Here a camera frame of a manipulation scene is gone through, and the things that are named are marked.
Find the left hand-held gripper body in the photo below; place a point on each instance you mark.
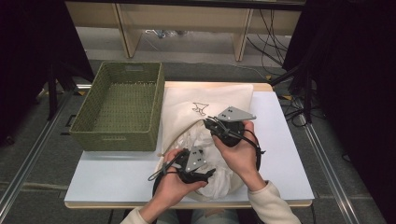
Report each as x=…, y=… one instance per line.
x=194, y=161

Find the metal floor rail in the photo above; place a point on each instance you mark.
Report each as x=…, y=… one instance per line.
x=330, y=174
x=28, y=158

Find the black metal stand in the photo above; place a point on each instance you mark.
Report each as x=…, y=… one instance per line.
x=306, y=93
x=53, y=93

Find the dark curtain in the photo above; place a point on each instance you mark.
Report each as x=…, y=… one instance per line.
x=358, y=77
x=28, y=46

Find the person's left hand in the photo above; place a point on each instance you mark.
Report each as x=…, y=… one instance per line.
x=169, y=186

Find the green woven basket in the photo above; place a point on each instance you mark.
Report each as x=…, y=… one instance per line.
x=124, y=109

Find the person's right leg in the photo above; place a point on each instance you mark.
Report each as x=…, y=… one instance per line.
x=214, y=217

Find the person's right hand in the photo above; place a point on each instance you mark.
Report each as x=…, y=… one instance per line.
x=241, y=155

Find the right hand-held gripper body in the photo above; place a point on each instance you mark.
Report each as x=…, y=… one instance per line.
x=232, y=130

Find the white cloth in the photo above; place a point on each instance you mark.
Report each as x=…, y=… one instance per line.
x=222, y=180

